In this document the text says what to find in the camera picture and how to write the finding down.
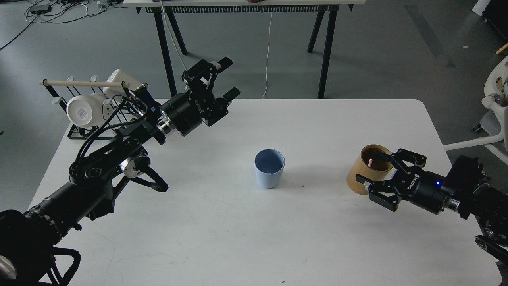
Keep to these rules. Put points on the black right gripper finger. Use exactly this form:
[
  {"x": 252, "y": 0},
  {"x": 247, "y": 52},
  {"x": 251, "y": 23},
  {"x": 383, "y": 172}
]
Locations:
[
  {"x": 404, "y": 161},
  {"x": 380, "y": 192}
]

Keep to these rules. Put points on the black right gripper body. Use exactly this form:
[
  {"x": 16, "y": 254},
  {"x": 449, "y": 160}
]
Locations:
[{"x": 421, "y": 188}]

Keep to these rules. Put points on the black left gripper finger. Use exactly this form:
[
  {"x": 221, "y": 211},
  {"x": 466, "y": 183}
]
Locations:
[
  {"x": 202, "y": 75},
  {"x": 221, "y": 103}
]

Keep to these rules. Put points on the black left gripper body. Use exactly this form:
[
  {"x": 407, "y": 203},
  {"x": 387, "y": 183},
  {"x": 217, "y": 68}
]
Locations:
[{"x": 186, "y": 112}]

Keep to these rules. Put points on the blue plastic cup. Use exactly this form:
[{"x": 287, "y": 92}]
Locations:
[{"x": 269, "y": 165}]

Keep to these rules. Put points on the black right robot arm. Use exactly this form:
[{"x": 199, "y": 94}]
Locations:
[{"x": 464, "y": 190}]

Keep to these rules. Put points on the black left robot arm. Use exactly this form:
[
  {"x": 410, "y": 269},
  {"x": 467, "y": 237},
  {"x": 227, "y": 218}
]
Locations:
[{"x": 110, "y": 158}]

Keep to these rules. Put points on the bamboo wooden cup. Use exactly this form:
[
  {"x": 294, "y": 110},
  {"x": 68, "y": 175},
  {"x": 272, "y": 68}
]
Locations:
[{"x": 377, "y": 172}]

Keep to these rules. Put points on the background table black legs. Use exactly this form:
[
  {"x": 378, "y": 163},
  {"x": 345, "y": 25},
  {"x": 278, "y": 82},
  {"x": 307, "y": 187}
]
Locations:
[{"x": 280, "y": 49}]

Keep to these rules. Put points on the white office chair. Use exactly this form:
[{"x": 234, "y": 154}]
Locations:
[{"x": 495, "y": 121}]

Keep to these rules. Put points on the white mug on rack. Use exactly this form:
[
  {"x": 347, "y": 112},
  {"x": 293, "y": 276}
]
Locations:
[{"x": 86, "y": 111}]

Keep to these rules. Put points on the black wire cup rack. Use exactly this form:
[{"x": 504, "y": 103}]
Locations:
[{"x": 64, "y": 90}]

